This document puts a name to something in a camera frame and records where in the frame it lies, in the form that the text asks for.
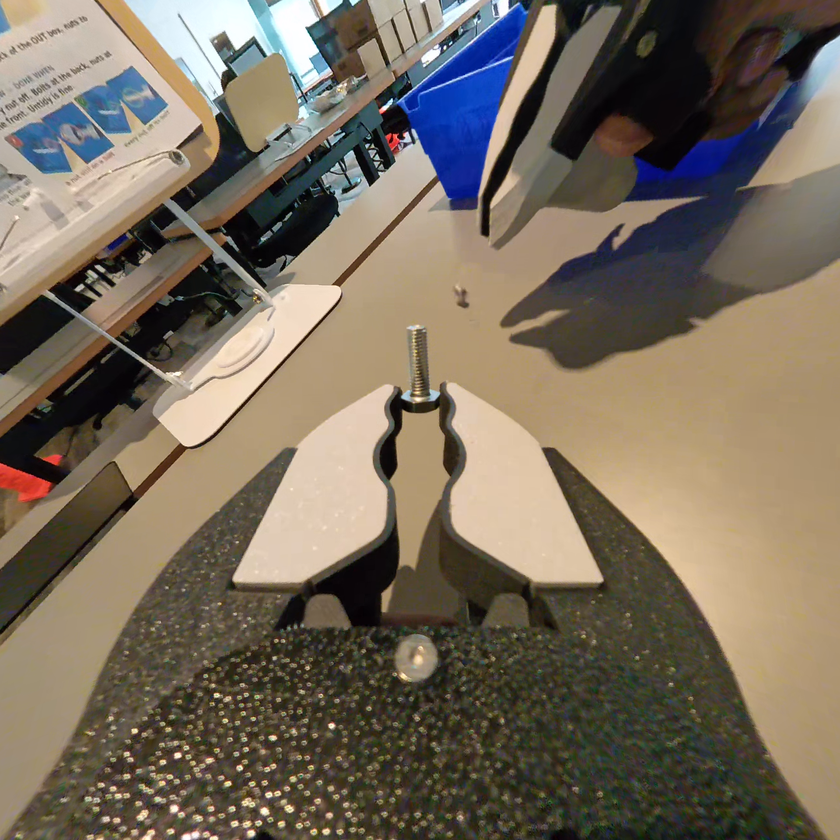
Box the steel bolt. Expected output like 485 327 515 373
401 323 439 410

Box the stack of cardboard boxes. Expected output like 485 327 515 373
309 0 454 80

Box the blue plastic bin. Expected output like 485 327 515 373
401 0 788 204

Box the white instruction poster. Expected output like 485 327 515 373
0 0 219 324

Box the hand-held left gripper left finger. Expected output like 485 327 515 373
234 385 399 588

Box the person's right hand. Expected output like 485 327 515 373
591 0 840 161

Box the white poster stand base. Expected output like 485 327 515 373
154 283 342 448

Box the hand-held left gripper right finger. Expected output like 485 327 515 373
440 384 605 589

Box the beige chair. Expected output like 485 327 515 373
224 53 303 153

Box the orange cone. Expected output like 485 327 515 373
0 453 61 504

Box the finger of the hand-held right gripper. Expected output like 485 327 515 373
493 0 640 253
477 0 563 240

